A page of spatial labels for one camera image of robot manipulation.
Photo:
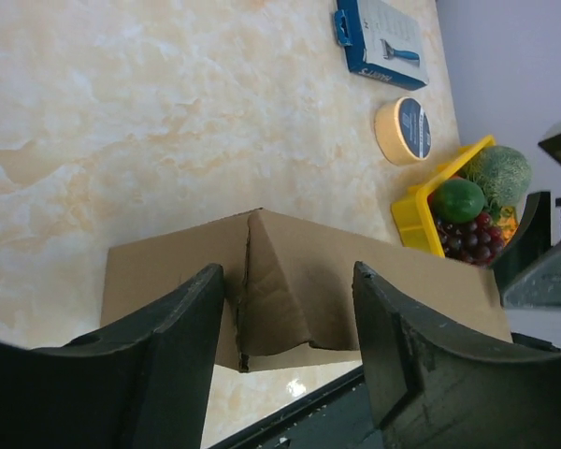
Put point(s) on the green melon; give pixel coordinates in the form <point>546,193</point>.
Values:
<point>503,174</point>

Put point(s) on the brown cardboard box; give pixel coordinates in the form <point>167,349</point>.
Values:
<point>288,286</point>

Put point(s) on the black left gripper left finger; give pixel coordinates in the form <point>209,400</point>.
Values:
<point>140,382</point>

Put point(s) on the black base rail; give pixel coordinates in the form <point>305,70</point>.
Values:
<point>337,415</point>

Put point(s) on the green avocado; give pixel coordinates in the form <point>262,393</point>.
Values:
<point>457,201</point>

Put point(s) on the yellow plastic tray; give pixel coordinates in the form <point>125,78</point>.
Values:
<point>412,214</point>

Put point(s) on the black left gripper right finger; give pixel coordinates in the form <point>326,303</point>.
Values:
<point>434,383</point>

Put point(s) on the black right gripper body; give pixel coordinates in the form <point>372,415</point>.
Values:
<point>533,302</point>

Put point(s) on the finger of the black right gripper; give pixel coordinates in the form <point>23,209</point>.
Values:
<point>530,241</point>

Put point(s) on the orange fruit in tray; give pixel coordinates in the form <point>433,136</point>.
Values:
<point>508,223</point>

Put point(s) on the dark red grape bunch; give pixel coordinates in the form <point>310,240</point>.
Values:
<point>477,242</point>

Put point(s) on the razor blister pack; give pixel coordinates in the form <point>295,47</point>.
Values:
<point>381,43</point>

